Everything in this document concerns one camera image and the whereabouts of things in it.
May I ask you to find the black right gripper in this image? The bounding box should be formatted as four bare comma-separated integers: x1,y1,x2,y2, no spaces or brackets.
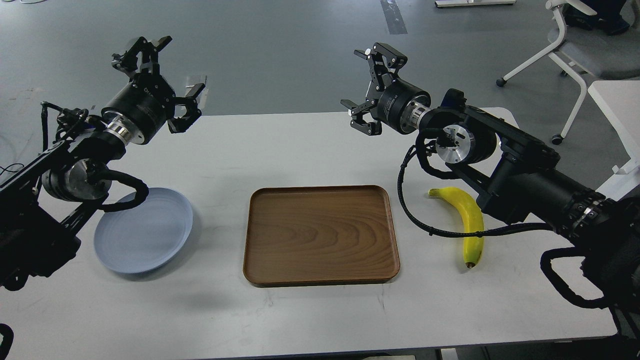
340,42,432,136

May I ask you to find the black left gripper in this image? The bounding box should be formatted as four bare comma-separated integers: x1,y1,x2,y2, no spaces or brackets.
102,35,206,145

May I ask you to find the light blue round plate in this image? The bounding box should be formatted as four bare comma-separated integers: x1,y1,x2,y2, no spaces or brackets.
93,187,194,275

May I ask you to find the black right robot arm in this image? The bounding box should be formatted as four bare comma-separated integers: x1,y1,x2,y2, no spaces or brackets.
341,42,640,315

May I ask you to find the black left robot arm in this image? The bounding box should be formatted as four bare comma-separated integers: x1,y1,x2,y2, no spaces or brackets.
0,36,206,291

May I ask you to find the yellow banana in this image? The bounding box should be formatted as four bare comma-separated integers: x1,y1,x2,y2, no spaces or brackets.
427,186,485,269

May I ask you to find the white desk base bar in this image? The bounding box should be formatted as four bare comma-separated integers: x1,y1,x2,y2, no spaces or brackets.
434,0,517,9

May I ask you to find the brown wooden tray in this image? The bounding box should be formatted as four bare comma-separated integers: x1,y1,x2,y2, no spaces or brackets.
243,185,401,288

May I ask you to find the white grey office chair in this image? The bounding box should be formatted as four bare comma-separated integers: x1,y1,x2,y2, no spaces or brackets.
496,0,640,145

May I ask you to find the white side table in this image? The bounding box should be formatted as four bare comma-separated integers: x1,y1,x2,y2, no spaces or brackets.
588,80,640,200

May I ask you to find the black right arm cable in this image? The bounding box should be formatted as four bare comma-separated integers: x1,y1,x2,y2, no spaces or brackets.
397,127,556,238

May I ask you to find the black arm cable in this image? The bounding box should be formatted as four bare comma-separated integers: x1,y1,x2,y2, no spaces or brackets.
87,169,150,213
397,127,556,238

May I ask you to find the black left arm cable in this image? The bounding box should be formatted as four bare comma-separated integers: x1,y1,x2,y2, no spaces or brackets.
87,169,150,213

